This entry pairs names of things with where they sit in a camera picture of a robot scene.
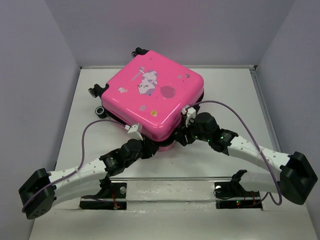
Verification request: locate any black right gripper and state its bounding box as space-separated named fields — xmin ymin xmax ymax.
xmin=173 ymin=115 xmax=211 ymax=147

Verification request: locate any pink suitcase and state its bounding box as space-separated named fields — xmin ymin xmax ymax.
xmin=88 ymin=47 xmax=204 ymax=149

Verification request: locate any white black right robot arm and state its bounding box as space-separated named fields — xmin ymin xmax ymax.
xmin=175 ymin=107 xmax=318 ymax=205

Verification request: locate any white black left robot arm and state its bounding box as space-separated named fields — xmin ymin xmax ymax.
xmin=18 ymin=138 xmax=159 ymax=220

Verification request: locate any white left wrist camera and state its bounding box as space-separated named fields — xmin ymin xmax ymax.
xmin=124 ymin=123 xmax=143 ymax=140

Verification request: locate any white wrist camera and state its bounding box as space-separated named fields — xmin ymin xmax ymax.
xmin=181 ymin=105 xmax=197 ymax=127
xmin=124 ymin=123 xmax=143 ymax=140

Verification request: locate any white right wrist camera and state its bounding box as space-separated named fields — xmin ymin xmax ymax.
xmin=181 ymin=105 xmax=197 ymax=127

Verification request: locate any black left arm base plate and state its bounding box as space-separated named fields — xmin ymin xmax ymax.
xmin=79 ymin=181 xmax=127 ymax=211

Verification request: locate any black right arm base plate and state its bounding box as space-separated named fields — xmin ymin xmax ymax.
xmin=213 ymin=181 xmax=263 ymax=210

